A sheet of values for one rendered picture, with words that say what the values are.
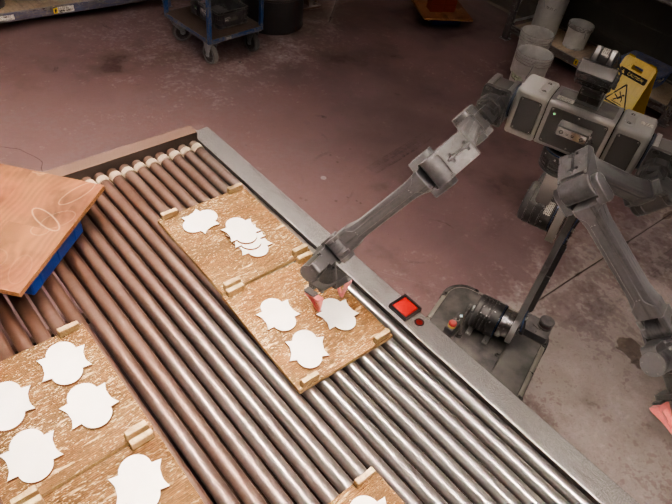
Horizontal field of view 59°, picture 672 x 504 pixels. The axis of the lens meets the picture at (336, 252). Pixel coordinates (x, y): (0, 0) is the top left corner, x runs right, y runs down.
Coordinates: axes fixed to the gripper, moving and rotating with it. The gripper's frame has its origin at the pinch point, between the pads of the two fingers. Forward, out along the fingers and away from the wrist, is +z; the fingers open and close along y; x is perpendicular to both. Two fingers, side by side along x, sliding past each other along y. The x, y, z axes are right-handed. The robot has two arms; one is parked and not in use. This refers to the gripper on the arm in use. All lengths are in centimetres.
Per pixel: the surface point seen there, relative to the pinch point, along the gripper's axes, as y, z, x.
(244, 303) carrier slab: -20.4, -2.6, 16.2
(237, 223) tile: -2.3, -12.1, 43.3
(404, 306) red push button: 19.5, 6.1, -13.5
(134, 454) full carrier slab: -70, 3, -6
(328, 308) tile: -1.6, 1.1, -1.1
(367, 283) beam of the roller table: 18.0, 3.7, 1.4
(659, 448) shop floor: 125, 119, -75
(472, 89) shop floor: 317, 56, 175
